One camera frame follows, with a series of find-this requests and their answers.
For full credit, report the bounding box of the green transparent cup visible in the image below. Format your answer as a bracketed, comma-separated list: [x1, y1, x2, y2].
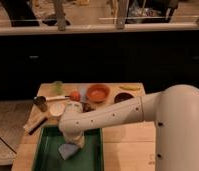
[53, 81, 63, 95]

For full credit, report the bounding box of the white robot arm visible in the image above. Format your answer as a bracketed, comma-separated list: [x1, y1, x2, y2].
[59, 84, 199, 171]

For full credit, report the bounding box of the dark purple bowl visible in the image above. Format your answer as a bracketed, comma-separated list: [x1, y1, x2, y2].
[114, 93, 133, 103]

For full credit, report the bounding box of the red tomato toy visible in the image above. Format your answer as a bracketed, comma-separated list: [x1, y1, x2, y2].
[70, 91, 81, 101]

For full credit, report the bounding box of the metal cup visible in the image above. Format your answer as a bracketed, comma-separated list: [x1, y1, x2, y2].
[33, 96, 48, 112]

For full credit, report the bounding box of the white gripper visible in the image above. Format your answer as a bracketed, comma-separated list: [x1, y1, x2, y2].
[63, 132, 85, 148]

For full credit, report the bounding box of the clear plastic piece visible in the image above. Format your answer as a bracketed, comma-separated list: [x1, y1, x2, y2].
[79, 86, 87, 102]

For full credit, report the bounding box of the blue sponge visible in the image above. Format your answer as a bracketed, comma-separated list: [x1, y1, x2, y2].
[58, 143, 79, 160]

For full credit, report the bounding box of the wooden handled brush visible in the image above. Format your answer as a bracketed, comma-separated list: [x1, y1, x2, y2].
[23, 115, 47, 134]

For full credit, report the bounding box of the white cup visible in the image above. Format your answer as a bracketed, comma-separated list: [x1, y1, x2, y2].
[49, 102, 65, 119]

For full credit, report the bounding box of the orange bowl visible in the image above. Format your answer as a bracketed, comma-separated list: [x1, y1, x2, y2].
[86, 84, 110, 103]

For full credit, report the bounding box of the white handled knife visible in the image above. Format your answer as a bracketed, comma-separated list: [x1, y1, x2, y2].
[33, 95, 72, 102]

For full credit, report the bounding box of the dark grape bunch toy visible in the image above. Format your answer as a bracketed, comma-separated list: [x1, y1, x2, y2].
[82, 103, 94, 112]

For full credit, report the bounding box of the green plastic tray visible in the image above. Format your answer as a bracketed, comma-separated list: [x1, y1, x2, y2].
[32, 125, 104, 171]

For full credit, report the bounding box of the yellow banana toy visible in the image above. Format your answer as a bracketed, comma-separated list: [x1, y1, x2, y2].
[119, 85, 140, 91]

